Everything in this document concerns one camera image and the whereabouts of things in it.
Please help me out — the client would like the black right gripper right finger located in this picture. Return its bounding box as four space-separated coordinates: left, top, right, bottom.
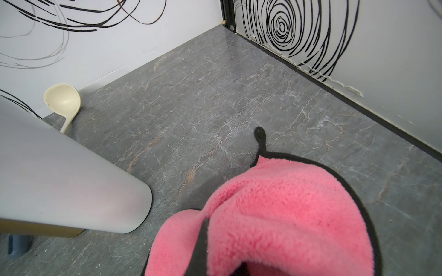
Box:
231 262 250 276

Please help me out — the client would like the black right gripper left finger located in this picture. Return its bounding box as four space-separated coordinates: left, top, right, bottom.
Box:
184 219 209 276

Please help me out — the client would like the pink microfiber cloth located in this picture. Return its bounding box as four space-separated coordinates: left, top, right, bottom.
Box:
143 126 383 276

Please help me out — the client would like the white thermos black lid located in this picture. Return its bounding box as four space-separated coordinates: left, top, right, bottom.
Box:
1 100 153 233

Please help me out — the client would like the gold thermos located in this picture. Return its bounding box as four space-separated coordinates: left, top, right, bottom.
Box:
1 218 85 238

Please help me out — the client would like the cream spatula blue handle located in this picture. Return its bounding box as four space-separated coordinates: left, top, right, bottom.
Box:
8 234 33 259

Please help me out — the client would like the cream ladle grey handle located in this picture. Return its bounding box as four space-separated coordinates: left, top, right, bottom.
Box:
43 83 81 134

